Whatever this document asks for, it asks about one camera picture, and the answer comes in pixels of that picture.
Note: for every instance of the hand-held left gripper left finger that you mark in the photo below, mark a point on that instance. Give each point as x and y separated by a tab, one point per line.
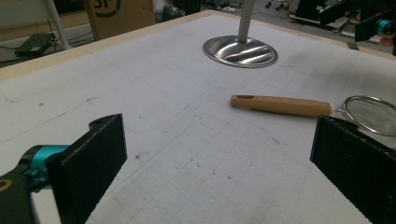
88	161

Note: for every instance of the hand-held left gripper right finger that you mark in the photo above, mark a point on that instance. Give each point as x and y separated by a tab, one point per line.
355	158

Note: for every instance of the small grey tape piece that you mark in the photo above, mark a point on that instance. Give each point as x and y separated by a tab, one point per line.
352	46

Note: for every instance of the round metal stand base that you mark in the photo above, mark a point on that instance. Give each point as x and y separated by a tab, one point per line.
241	51

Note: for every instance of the black flat device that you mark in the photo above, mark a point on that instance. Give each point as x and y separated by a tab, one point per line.
34	45

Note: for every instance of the white stand leg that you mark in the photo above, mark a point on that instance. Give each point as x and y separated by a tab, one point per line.
57	23

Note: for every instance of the brown cardboard box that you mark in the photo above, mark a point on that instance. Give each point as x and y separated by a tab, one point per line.
121	17

